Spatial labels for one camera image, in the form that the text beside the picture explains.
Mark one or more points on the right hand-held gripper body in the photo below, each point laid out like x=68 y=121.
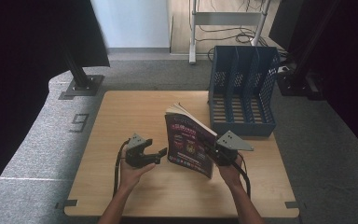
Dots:
x=231 y=143

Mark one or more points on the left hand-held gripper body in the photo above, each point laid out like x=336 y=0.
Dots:
x=135 y=157

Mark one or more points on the purple glossy magazine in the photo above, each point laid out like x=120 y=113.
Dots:
x=185 y=146

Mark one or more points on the person's left hand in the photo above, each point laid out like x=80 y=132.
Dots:
x=132 y=177

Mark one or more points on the white metal stand frame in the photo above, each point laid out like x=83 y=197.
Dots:
x=227 y=18

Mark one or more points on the black stand with dark base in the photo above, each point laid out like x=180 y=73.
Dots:
x=295 y=82

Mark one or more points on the white power strip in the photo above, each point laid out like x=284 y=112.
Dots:
x=284 y=68

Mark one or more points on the blue plastic file rack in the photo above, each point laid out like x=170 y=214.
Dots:
x=242 y=124

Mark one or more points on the black stand with base plate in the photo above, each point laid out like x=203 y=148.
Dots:
x=82 y=84

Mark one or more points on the person's right hand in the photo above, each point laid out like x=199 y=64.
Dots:
x=231 y=175

